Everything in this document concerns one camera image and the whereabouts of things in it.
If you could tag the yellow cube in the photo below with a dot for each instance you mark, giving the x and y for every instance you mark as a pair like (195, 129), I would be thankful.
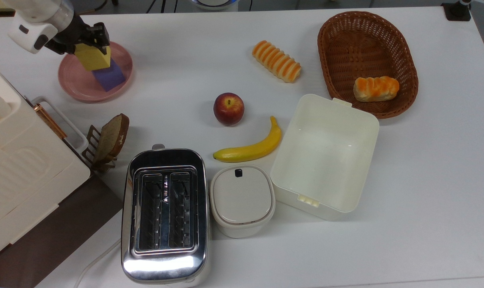
(92, 58)

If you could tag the brown bread slice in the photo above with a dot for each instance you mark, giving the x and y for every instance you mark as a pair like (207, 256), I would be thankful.
(112, 136)

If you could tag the pink plate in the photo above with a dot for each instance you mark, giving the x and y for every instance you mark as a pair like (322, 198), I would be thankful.
(76, 82)

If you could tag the orange glazed bread roll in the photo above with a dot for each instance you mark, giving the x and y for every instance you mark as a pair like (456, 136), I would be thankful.
(376, 88)

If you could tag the small cream lidded bin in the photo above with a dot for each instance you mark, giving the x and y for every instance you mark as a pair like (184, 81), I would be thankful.
(242, 198)

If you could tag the yellow banana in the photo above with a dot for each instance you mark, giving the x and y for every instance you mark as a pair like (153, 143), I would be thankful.
(253, 148)

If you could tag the metal toast rack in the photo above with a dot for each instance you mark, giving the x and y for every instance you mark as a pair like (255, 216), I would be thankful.
(90, 144)

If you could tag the purple cube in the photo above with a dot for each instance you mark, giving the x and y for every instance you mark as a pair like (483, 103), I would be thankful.
(110, 78)

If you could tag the orange striped bread loaf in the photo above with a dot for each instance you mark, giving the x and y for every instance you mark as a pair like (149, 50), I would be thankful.
(277, 62)

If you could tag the cream chrome toaster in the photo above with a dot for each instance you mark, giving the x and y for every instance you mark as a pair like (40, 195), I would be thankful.
(166, 212)

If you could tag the black table clamp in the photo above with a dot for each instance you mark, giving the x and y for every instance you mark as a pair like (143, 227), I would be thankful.
(457, 11)

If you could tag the red apple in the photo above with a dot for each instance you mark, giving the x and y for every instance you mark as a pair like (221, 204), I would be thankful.
(228, 108)

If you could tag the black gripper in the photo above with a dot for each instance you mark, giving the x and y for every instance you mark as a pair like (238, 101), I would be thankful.
(80, 34)

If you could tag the brown wicker basket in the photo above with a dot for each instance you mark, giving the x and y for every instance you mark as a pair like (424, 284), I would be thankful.
(365, 48)

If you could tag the cream plastic container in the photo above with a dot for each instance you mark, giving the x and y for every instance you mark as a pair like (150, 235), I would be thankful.
(325, 160)

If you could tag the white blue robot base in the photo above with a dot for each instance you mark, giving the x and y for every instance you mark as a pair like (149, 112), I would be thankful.
(214, 4)

